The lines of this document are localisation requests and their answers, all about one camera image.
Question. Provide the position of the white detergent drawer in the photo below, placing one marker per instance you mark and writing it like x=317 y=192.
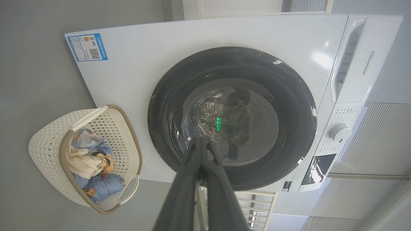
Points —
x=375 y=57

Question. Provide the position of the white control knob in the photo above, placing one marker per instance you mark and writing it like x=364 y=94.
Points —
x=339 y=132

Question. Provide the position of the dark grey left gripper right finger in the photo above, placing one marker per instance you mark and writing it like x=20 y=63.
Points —
x=221 y=202

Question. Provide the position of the blue energy label sticker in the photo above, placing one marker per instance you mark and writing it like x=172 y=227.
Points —
x=87 y=47

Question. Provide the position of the black round glass washer door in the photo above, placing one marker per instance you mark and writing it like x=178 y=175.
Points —
x=173 y=96

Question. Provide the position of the white front-load washing machine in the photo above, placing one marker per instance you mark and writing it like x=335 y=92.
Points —
x=135 y=57

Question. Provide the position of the cream printed garment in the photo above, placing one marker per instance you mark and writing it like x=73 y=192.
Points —
x=82 y=162

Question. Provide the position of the cream perforated laundry basket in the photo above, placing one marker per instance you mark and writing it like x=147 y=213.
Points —
x=45 y=144

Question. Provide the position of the blue printed garment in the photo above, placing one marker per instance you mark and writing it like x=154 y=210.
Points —
x=106 y=187

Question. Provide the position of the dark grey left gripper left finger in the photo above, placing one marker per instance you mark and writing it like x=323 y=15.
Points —
x=181 y=199

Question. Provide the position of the round white filter cover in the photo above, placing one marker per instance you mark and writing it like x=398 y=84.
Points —
x=145 y=165

